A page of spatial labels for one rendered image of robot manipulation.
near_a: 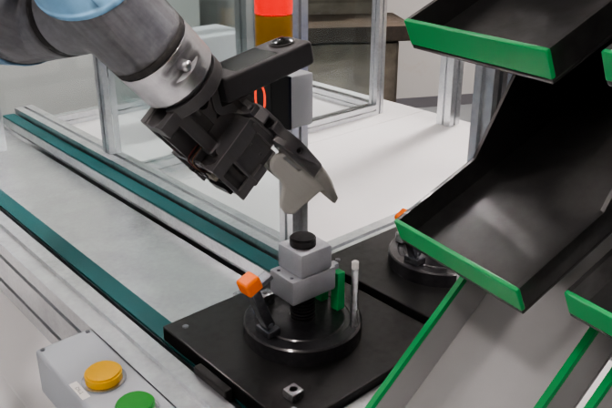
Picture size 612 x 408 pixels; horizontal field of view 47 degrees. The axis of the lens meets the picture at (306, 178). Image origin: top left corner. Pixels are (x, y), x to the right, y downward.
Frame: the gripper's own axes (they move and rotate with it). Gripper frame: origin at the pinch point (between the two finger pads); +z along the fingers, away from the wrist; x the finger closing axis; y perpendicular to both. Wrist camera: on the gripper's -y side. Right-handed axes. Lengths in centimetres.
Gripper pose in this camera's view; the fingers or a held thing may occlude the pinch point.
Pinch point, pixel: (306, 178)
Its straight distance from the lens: 77.9
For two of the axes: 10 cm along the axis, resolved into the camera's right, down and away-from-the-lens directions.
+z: 5.0, 5.3, 6.8
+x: 6.6, 2.7, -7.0
